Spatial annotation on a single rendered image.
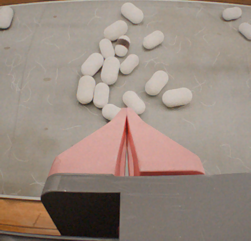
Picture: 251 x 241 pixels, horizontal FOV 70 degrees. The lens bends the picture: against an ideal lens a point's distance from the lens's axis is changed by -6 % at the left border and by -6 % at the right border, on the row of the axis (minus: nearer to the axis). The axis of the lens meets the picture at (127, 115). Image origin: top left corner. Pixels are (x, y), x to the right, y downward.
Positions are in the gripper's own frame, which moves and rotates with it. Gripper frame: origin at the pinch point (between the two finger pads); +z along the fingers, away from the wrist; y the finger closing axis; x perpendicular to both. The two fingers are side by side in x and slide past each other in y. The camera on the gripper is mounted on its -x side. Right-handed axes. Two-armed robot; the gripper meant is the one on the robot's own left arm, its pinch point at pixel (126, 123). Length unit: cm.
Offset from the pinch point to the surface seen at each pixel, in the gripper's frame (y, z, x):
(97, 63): 3.8, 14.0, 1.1
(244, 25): -17.9, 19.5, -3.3
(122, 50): 0.6, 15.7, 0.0
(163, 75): -4.6, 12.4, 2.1
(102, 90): 2.9, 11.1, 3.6
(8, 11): 18.4, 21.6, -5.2
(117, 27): 1.3, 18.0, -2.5
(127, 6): -0.2, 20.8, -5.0
